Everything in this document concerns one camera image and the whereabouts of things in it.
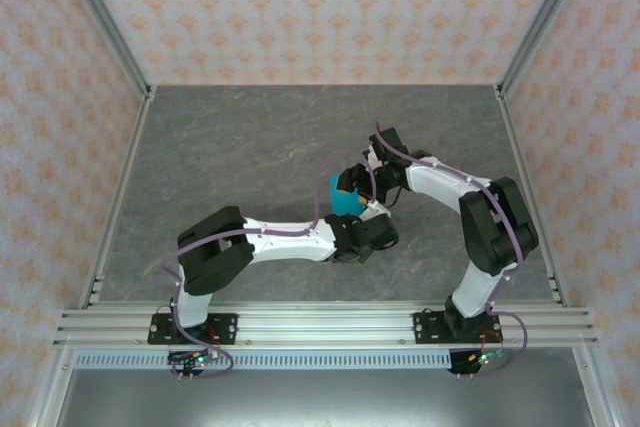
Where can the blue square paper sheet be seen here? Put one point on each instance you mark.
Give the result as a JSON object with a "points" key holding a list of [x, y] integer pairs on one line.
{"points": [[345, 203]]}

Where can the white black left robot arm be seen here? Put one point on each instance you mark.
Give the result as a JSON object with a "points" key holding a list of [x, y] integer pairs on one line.
{"points": [[290, 242]]}

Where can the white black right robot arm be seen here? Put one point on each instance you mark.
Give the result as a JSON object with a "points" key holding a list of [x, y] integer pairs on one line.
{"points": [[435, 182]]}

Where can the grey metal panel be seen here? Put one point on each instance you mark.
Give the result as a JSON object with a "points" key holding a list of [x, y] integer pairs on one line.
{"points": [[325, 399]]}

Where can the aluminium mounting rail beam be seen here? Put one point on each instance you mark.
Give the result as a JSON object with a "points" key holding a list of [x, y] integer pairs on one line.
{"points": [[325, 324]]}

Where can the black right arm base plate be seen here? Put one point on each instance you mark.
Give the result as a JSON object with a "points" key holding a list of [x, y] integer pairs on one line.
{"points": [[425, 329]]}

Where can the aluminium table side rail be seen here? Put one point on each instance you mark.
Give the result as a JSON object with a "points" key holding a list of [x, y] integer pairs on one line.
{"points": [[514, 147], [120, 197]]}

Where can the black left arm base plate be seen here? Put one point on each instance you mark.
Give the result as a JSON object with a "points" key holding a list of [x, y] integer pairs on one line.
{"points": [[225, 329]]}

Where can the aluminium frame post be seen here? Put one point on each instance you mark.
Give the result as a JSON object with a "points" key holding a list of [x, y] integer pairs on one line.
{"points": [[596, 392], [542, 17], [50, 392], [105, 17]]}

